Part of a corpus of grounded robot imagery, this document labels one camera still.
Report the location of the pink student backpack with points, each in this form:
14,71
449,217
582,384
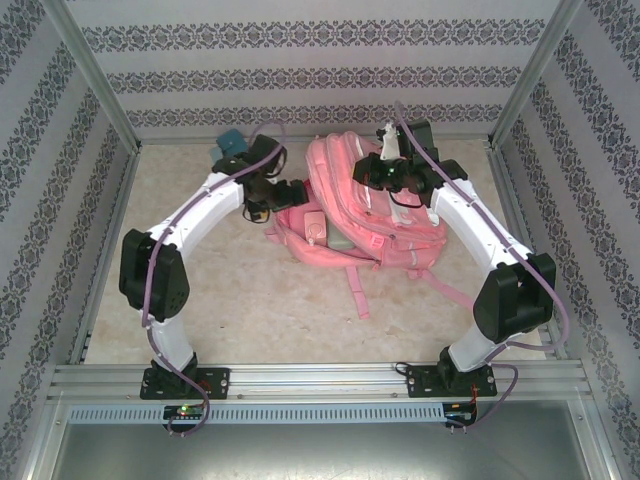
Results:
340,165

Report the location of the teal snap wallet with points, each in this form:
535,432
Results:
234,142

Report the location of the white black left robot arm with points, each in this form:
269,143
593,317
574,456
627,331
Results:
200,210

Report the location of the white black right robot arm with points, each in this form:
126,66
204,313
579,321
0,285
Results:
470,225

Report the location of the small circuit board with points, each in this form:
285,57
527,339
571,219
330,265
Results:
460,412
184,411

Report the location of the grey metal panel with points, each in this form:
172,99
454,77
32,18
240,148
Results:
320,455

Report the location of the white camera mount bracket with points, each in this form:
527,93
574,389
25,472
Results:
389,142

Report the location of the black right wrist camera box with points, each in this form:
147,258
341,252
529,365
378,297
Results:
420,140

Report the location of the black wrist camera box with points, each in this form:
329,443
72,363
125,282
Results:
267,155
420,140

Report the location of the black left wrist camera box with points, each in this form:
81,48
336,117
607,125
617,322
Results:
267,155

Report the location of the aluminium table edge rail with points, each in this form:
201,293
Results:
125,180
517,200

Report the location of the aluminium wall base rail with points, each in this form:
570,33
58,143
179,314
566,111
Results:
165,139

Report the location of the aluminium frame post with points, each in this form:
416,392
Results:
92,75
535,75

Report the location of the aluminium mounting rail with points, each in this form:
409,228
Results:
320,380

